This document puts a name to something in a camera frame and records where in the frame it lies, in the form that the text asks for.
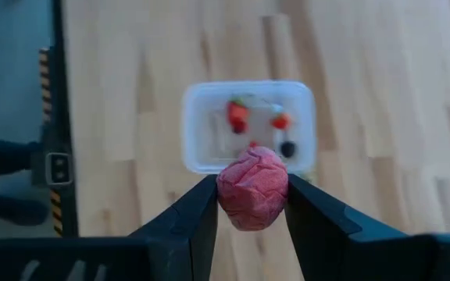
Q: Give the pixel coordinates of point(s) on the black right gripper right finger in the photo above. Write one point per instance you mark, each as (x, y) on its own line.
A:
(318, 234)

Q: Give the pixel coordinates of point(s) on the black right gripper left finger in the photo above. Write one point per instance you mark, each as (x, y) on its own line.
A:
(193, 234)

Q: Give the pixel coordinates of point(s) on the red strawberry green leaves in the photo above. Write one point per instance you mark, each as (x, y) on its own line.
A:
(237, 113)
(253, 144)

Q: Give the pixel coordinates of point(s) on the small red strawberry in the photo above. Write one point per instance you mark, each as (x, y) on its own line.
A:
(281, 121)

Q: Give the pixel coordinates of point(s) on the clear plastic tupperware container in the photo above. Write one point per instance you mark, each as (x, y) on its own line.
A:
(209, 93)

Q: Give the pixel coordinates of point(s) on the yellow black striped tape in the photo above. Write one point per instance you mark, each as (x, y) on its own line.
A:
(44, 86)
(56, 212)

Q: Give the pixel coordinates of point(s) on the dark rig base leg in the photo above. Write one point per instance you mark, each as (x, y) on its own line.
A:
(2, 158)
(6, 210)

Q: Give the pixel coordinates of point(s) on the grey metal connector bracket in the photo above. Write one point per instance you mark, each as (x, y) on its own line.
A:
(59, 168)

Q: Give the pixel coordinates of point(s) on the black metal table frame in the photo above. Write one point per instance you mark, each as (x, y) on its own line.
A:
(63, 78)

